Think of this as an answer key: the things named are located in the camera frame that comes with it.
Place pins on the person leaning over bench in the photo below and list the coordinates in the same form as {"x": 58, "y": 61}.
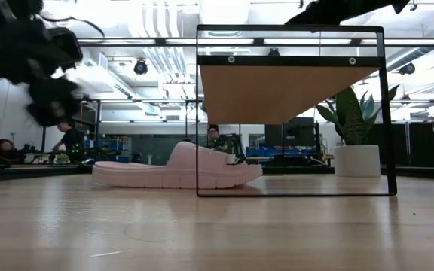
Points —
{"x": 70, "y": 141}

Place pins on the black ceiling spotlight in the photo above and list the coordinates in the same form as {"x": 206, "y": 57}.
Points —
{"x": 140, "y": 67}
{"x": 407, "y": 69}

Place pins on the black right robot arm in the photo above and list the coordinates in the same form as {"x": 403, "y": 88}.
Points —
{"x": 334, "y": 9}

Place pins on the pink rubber slide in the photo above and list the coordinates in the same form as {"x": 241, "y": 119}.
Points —
{"x": 172, "y": 173}

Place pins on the black partition panel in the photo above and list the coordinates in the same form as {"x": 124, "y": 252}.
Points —
{"x": 413, "y": 145}

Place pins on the small green plant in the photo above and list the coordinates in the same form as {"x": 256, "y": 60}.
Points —
{"x": 62, "y": 159}

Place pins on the wooden shelf with black frame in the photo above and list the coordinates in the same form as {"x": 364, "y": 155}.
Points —
{"x": 277, "y": 86}

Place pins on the black monitor back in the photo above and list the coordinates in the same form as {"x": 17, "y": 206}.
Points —
{"x": 288, "y": 131}

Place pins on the black overhead camera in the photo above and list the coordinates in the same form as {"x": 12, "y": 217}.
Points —
{"x": 273, "y": 52}

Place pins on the blue storage bins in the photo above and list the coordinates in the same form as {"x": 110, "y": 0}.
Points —
{"x": 262, "y": 152}

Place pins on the person's head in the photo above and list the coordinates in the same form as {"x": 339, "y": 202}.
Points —
{"x": 5, "y": 146}

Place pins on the white cup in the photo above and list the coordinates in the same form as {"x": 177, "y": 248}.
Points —
{"x": 231, "y": 159}

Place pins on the black aluminium rig frame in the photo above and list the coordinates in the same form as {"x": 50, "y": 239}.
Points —
{"x": 126, "y": 41}

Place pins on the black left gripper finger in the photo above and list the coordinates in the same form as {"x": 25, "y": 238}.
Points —
{"x": 74, "y": 99}
{"x": 47, "y": 105}

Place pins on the person wearing headset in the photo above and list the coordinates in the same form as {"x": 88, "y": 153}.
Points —
{"x": 213, "y": 133}

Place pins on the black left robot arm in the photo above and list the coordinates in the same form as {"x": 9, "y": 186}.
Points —
{"x": 10, "y": 7}

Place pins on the green plant in white pot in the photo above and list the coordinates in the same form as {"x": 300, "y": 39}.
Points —
{"x": 356, "y": 158}

